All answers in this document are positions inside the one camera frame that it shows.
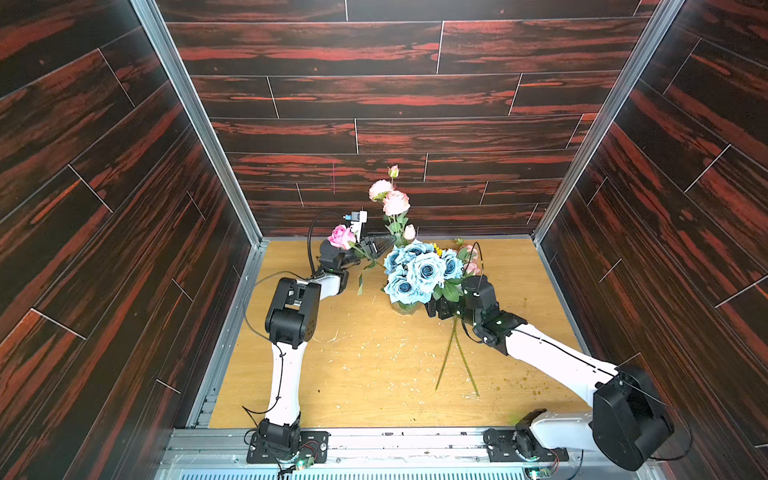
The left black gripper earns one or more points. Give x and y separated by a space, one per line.
380 245

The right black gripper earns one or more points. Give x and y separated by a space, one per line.
452 300

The single magenta rose stem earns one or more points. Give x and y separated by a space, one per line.
342 237

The pink peony flower stem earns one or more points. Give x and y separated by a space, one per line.
395 206

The pale pink flower stem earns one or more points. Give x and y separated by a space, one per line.
470 266

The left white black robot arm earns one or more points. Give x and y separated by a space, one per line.
290 323

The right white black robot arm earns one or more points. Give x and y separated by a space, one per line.
625 420

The clear glass vase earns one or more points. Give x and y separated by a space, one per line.
406 309

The blue rose bouquet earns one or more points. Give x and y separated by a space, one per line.
415 271

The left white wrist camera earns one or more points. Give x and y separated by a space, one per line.
356 221

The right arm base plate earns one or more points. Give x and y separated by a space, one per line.
513 445

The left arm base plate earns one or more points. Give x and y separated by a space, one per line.
310 447

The front aluminium rail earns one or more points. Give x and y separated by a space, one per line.
380 453

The left aluminium frame post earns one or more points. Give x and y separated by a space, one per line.
160 38

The aluminium frame post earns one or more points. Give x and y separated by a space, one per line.
160 38
658 25

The right aluminium frame post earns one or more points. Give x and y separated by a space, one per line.
658 25

